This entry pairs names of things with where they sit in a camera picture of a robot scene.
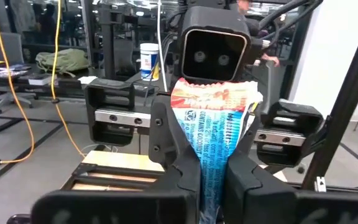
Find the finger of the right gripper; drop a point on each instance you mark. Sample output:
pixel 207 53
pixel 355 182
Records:
pixel 250 133
pixel 162 133

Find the person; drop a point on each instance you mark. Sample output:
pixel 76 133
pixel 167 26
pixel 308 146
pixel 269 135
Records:
pixel 243 4

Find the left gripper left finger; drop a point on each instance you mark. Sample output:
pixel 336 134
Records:
pixel 120 208

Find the grey office chair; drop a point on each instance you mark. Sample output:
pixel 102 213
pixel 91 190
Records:
pixel 5 46

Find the white canister blue label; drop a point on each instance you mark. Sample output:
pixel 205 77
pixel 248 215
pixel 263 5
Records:
pixel 149 62

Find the black metal column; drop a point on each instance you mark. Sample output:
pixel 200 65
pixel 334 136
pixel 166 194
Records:
pixel 108 40

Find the white metal bracket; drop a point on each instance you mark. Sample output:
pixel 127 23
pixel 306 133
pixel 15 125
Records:
pixel 320 185

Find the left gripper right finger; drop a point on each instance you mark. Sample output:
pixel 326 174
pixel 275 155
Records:
pixel 275 205

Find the white book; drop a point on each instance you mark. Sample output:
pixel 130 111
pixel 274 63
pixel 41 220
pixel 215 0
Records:
pixel 40 80

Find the blue red-ended granola bar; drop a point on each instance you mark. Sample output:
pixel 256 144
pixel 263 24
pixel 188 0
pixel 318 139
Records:
pixel 213 130

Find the green bag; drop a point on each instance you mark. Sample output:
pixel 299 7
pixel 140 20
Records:
pixel 64 60

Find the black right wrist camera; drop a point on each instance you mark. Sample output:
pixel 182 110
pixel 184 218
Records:
pixel 213 56

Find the person's hand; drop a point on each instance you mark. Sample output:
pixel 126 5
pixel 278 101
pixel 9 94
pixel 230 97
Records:
pixel 271 59

